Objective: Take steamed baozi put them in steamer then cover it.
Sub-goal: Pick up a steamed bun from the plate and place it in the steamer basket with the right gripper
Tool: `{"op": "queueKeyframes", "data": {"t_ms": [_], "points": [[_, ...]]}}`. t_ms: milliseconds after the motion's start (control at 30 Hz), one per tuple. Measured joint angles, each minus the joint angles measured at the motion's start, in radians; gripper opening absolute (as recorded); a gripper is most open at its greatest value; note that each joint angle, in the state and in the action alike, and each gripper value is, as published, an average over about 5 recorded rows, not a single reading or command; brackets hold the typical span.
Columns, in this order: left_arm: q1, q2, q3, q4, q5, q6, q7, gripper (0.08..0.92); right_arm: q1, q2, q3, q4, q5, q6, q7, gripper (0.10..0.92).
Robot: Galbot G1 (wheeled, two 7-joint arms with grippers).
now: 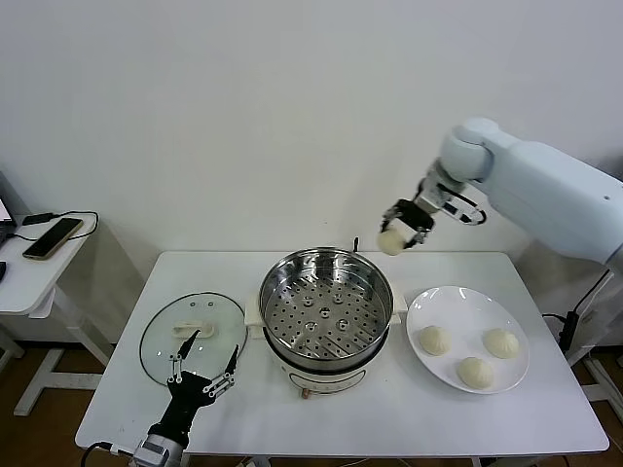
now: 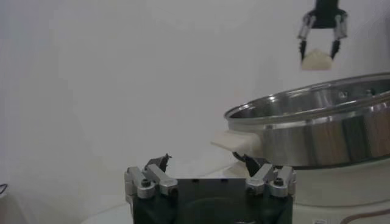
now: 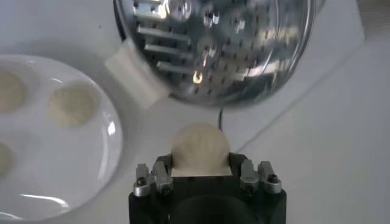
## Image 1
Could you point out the black smartphone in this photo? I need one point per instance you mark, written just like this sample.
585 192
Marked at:
53 238

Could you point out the white side table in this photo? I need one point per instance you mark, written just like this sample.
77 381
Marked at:
596 311
29 287

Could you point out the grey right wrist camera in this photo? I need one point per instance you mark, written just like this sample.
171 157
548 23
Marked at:
445 200

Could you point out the white oval plate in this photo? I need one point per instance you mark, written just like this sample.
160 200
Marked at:
452 306

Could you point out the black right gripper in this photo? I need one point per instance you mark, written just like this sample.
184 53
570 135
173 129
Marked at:
414 214

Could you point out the glass pot lid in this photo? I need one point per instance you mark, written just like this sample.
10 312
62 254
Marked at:
214 311

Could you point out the white electric cooker pot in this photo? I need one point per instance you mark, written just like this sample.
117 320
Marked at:
331 377

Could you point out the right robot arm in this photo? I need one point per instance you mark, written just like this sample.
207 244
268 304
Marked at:
535 194

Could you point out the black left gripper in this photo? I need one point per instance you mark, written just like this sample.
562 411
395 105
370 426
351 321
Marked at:
187 389

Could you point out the black laptop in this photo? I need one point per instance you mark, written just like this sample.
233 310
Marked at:
5 209

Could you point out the white steamed baozi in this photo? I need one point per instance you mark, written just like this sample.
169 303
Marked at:
501 343
391 243
474 373
434 340

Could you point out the stainless steel steamer basket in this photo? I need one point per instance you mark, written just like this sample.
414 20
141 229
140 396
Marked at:
321 311

